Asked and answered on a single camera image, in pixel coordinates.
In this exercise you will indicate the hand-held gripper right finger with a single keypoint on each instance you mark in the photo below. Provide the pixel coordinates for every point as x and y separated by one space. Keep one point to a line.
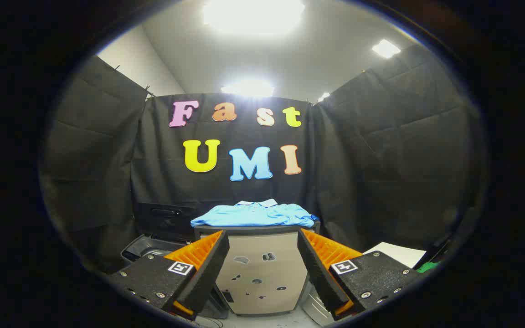
319 273

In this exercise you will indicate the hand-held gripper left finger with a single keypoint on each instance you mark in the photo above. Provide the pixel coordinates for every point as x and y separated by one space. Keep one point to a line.
208 269

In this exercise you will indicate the dark grey washing machine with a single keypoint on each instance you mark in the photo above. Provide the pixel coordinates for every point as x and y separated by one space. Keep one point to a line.
146 248

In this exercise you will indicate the light blue polo shirt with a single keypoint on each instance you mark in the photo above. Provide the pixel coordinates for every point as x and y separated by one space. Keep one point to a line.
253 215

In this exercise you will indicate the grey cabinet with dark top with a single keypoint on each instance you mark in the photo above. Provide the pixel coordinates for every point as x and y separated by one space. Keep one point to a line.
285 273

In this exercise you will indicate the grey metal box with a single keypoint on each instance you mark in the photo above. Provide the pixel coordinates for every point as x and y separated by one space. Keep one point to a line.
316 310

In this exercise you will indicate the green object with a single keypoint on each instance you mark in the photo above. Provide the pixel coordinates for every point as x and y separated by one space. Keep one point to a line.
428 267

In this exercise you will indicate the black backdrop cloth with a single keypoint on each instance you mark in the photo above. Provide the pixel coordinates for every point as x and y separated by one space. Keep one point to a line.
381 173

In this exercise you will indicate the ceiling light panel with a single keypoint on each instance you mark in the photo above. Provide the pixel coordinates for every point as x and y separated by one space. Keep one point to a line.
386 48
248 89
253 16
323 97

